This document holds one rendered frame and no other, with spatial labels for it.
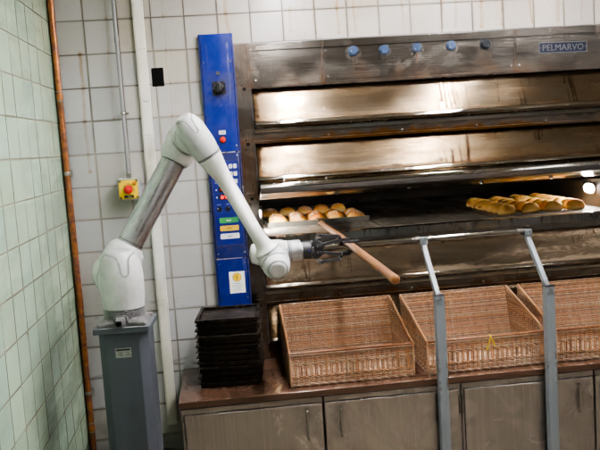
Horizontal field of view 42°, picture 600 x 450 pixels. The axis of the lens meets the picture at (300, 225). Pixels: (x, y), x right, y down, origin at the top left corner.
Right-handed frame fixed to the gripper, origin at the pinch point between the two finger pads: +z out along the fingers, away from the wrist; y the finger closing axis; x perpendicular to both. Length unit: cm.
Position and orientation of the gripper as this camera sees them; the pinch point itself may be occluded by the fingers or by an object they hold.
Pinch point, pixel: (350, 245)
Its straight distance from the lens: 324.8
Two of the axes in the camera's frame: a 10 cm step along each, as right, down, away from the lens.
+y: 0.6, 9.9, 1.0
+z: 9.9, -0.7, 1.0
